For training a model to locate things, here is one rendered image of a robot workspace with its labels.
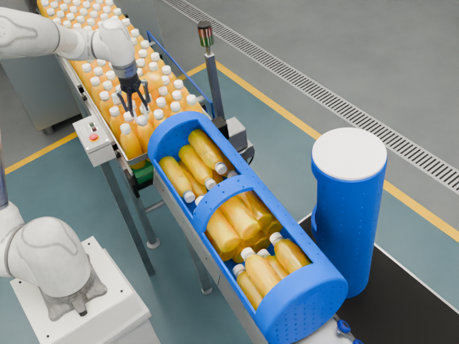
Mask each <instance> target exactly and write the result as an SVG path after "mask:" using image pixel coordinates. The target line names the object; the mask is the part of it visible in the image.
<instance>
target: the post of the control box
mask: <svg viewBox="0 0 459 344"><path fill-rule="evenodd" d="M100 168H101V169H102V172H103V174H104V176H105V179H106V181H107V183H108V185H109V188H110V189H111V192H112V194H113V197H114V199H115V201H116V203H117V206H118V207H119V210H120V212H121V214H122V217H123V219H124V222H125V223H126V226H127V228H128V230H129V232H130V235H131V237H132V239H133V242H134V243H135V246H136V248H137V250H138V253H139V255H140V258H141V260H142V262H143V264H144V266H145V269H146V271H147V273H148V275H149V276H152V275H154V274H156V272H155V271H154V268H153V265H152V263H151V261H150V258H149V256H148V254H147V251H146V249H145V246H144V245H143V242H142V240H141V237H140V235H139V232H138V230H137V228H136V225H135V222H134V220H133V218H132V216H131V214H130V211H129V209H128V206H127V204H126V202H125V199H124V196H123V194H122V191H121V190H120V187H119V185H118V182H117V180H116V178H115V176H114V173H113V170H112V168H111V165H110V164H109V161H107V162H104V163H102V164H100Z"/></svg>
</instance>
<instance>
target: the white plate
mask: <svg viewBox="0 0 459 344"><path fill-rule="evenodd" d="M312 156H313V160H314V162H315V164H316V166H317V167H318V168H319V169H320V170H321V171H322V172H324V173H326V174H327V175H329V176H331V177H334V178H337V179H340V180H362V179H365V178H368V177H371V176H373V175H374V174H376V173H377V172H379V171H380V170H381V169H382V168H383V166H384V164H385V162H386V159H387V150H386V148H385V145H384V144H383V142H382V141H381V140H380V139H379V138H378V137H377V136H375V135H374V134H372V133H371V132H368V131H366V130H362V129H358V128H338V129H334V130H331V131H329V132H326V133H325V134H323V135H322V136H321V137H320V138H318V140H317V141H316V142H315V144H314V146H313V149H312Z"/></svg>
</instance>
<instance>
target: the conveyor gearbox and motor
mask: <svg viewBox="0 0 459 344"><path fill-rule="evenodd" d="M226 122H227V124H228V126H227V127H228V130H229V139H228V141H229V143H230V144H231V145H232V146H233V148H234V149H235V150H236V151H237V152H238V153H239V154H240V155H241V157H242V158H243V159H244V160H245V162H246V163H247V164H248V165H250V163H251V161H252V160H253V157H254V154H255V150H254V147H253V144H252V143H251V142H250V141H249V140H248V139H247V131H246V128H245V127H244V126H243V125H242V124H241V123H240V122H239V121H238V119H237V118H236V117H232V118H230V119H228V120H226ZM250 157H252V158H251V160H250V161H249V163H248V161H247V159H248V158H250Z"/></svg>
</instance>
